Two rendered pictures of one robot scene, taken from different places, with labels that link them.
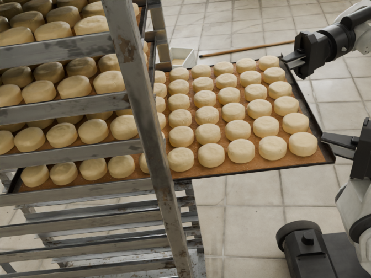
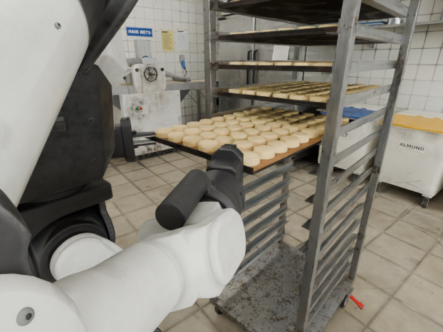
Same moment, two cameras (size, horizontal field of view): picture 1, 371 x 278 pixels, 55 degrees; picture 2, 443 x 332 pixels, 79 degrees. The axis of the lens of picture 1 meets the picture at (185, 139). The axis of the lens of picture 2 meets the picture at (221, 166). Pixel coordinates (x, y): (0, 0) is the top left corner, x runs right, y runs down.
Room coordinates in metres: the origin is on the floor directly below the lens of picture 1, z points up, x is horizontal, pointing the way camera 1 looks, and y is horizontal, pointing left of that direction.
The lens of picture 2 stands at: (1.08, -0.70, 1.25)
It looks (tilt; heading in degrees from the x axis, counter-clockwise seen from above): 22 degrees down; 129
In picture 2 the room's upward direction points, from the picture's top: straight up
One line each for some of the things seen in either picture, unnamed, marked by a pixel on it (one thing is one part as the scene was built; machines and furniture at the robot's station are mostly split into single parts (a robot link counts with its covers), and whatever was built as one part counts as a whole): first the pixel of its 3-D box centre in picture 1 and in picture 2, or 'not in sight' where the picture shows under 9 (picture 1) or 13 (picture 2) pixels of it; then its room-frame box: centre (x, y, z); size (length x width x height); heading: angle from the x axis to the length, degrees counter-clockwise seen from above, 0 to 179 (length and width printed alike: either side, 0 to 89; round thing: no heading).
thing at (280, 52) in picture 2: not in sight; (281, 45); (-0.40, 2.14, 1.39); 0.22 x 0.03 x 0.31; 167
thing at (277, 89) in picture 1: (280, 90); (208, 145); (0.66, -0.23, 1.05); 0.05 x 0.05 x 0.02
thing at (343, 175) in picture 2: not in sight; (349, 168); (0.87, 0.32, 0.87); 0.64 x 0.03 x 0.03; 86
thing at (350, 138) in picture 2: not in sight; (352, 140); (0.38, 2.54, 0.38); 0.64 x 0.54 x 0.77; 80
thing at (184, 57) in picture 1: (177, 64); not in sight; (2.68, -0.04, 0.08); 0.30 x 0.22 x 0.16; 153
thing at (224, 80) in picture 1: (226, 81); (256, 141); (0.73, -0.12, 1.05); 0.05 x 0.05 x 0.02
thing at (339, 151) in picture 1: (337, 151); (144, 143); (0.47, -0.27, 1.03); 0.06 x 0.03 x 0.02; 55
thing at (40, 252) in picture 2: not in sight; (62, 241); (0.61, -0.57, 0.94); 0.14 x 0.13 x 0.12; 176
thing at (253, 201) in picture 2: not in sight; (259, 197); (0.48, 0.35, 0.60); 0.64 x 0.03 x 0.03; 86
